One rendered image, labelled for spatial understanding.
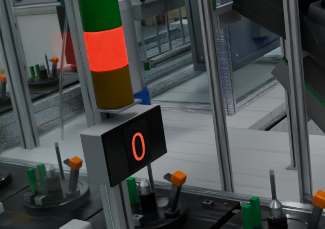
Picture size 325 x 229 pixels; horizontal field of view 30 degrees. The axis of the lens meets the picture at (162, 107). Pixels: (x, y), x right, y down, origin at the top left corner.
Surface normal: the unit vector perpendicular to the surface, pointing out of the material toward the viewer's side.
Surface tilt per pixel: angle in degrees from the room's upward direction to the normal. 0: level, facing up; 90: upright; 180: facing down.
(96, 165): 90
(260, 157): 0
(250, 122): 0
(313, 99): 90
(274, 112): 90
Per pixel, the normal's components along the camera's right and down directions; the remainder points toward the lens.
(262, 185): -0.14, -0.95
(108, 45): 0.25, 0.24
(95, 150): -0.58, 0.31
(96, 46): -0.32, 0.31
